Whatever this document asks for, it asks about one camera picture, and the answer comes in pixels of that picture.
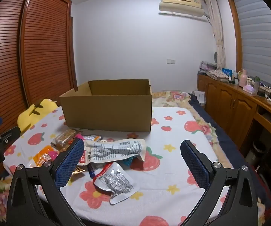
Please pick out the clear brown biscuit packet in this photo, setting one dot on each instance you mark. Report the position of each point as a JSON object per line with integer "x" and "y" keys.
{"x": 63, "y": 137}

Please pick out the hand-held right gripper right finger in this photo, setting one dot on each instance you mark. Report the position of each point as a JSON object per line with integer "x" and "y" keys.
{"x": 194, "y": 162}

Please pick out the white fruit print blanket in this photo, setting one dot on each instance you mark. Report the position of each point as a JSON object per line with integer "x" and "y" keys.
{"x": 173, "y": 127}

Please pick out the navy bed sheet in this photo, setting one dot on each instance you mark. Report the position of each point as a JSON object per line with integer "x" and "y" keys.
{"x": 232, "y": 143}

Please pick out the pink bottle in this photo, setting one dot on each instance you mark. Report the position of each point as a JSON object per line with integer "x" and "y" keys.
{"x": 243, "y": 78}

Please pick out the wall air conditioner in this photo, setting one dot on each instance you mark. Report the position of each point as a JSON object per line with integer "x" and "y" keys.
{"x": 180, "y": 4}

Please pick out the brown cardboard box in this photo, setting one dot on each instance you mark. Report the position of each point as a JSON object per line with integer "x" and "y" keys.
{"x": 107, "y": 113}

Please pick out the gold snack wrapper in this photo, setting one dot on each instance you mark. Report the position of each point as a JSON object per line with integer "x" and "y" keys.
{"x": 77, "y": 171}

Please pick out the stack of patterned boxes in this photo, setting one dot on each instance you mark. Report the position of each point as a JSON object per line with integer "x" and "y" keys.
{"x": 212, "y": 71}

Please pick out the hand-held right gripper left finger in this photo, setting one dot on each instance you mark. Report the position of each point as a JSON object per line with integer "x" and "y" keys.
{"x": 72, "y": 162}

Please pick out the grey trash bin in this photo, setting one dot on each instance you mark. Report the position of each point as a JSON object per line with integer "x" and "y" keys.
{"x": 256, "y": 150}

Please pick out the white wall switch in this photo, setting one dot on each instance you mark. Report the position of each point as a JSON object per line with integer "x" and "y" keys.
{"x": 170, "y": 61}

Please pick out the long white snack packet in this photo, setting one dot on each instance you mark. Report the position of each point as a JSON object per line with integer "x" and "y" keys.
{"x": 116, "y": 148}

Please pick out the grey window blind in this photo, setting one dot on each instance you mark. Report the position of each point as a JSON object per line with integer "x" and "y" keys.
{"x": 260, "y": 51}

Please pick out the yellow plush toy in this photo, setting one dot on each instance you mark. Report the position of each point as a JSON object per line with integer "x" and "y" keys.
{"x": 31, "y": 115}

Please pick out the small blue box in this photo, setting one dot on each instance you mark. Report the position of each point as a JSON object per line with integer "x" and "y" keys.
{"x": 227, "y": 72}

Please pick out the small white fan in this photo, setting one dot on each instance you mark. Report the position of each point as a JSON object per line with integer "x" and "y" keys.
{"x": 216, "y": 58}

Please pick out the small silver snack packet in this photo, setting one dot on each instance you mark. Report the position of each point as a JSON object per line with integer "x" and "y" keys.
{"x": 92, "y": 138}

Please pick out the lavender tissue box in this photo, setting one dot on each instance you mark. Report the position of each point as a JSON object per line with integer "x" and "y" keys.
{"x": 248, "y": 88}

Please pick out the floral quilt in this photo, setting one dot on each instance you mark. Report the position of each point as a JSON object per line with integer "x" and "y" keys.
{"x": 173, "y": 97}

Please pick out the teal snack packet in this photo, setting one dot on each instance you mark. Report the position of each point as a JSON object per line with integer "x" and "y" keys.
{"x": 129, "y": 163}

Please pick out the brown slatted wardrobe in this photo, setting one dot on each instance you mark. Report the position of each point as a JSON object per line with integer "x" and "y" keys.
{"x": 43, "y": 51}

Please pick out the wooden cabinet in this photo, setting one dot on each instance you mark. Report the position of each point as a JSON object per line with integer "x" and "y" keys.
{"x": 225, "y": 106}

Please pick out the dark blue snack stick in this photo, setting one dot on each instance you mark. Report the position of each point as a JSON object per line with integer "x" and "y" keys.
{"x": 92, "y": 170}

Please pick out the orange and white snack packet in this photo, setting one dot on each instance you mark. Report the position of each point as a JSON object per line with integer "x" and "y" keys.
{"x": 42, "y": 156}

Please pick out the wooden window frame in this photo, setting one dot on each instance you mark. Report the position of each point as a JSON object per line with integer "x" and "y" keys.
{"x": 234, "y": 33}

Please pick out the beige curtain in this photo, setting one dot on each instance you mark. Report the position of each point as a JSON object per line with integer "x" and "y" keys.
{"x": 216, "y": 28}

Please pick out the white paper bag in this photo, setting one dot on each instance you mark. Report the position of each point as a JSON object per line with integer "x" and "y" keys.
{"x": 199, "y": 97}

